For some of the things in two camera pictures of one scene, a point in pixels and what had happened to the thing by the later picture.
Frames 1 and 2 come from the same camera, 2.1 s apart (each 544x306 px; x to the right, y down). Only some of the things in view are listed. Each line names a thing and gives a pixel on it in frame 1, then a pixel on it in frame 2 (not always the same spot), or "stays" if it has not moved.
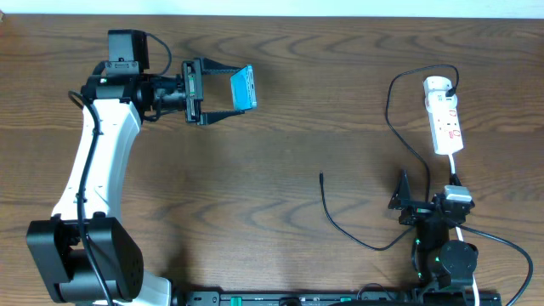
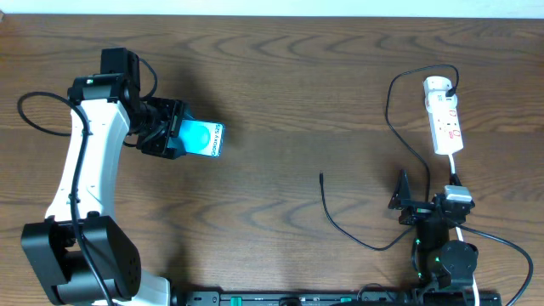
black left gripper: x=190 y=93 -> x=174 y=109
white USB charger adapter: x=438 y=102 stays
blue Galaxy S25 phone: x=243 y=88 -> x=199 y=138
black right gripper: x=402 y=199 stays
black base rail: x=338 y=298 stays
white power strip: x=444 y=126 stays
